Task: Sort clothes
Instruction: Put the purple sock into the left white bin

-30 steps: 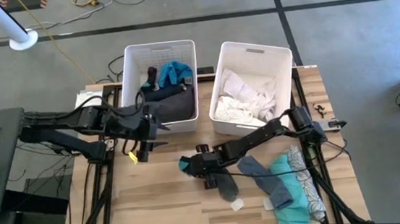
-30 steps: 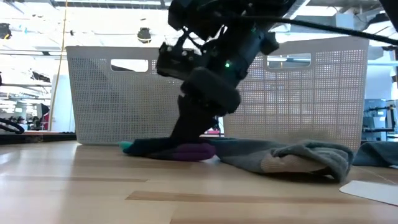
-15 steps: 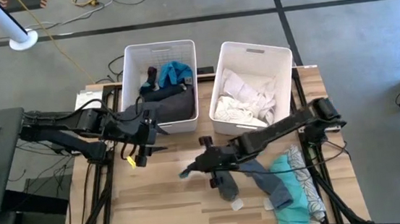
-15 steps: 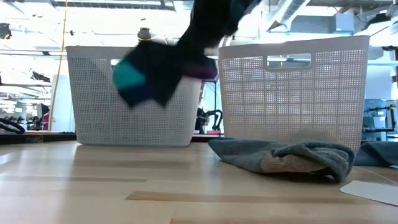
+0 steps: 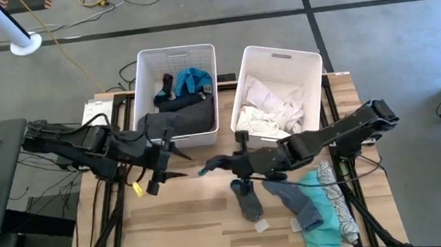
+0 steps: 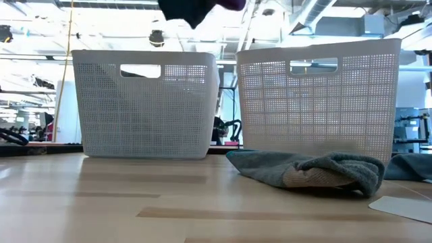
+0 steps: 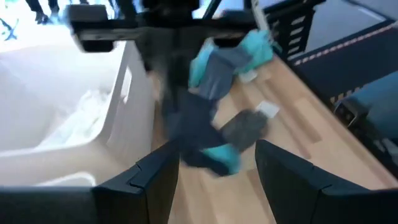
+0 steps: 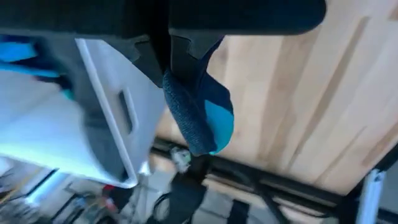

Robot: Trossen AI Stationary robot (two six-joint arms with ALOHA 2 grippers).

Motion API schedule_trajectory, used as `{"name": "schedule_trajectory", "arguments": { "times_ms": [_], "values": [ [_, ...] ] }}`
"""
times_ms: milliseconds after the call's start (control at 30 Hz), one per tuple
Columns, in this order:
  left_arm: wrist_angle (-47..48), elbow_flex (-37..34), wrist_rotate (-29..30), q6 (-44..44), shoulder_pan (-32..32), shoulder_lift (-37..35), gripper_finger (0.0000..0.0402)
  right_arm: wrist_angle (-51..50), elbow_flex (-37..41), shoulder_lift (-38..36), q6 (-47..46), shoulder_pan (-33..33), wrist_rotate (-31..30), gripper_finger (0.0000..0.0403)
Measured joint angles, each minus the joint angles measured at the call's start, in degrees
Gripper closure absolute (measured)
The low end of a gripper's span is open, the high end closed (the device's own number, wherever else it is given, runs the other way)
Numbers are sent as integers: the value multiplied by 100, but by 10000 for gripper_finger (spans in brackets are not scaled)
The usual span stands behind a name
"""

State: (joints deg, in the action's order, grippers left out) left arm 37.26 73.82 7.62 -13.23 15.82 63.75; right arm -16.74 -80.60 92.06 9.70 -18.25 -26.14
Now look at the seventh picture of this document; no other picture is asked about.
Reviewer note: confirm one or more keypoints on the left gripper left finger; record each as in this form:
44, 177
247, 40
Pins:
146, 186

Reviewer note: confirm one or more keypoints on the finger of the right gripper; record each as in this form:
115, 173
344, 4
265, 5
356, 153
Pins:
230, 40
164, 68

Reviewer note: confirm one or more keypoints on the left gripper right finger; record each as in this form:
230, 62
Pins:
286, 186

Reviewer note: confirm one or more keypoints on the teal garment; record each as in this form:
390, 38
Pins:
261, 46

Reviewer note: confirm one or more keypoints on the blue-grey pants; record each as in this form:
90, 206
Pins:
220, 74

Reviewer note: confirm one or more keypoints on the white paper label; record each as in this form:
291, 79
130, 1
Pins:
267, 109
248, 76

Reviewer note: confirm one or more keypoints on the grey sock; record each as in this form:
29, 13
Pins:
245, 129

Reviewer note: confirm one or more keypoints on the white towel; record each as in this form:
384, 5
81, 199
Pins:
84, 121

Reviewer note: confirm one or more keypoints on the white perforated plastic basket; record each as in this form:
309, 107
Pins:
133, 124

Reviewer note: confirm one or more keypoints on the person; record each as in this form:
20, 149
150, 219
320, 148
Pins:
38, 12

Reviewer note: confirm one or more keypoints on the black hazard-striped floor mat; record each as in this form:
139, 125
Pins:
342, 68

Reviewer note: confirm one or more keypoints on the black table-level camera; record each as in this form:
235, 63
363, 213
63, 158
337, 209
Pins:
349, 113

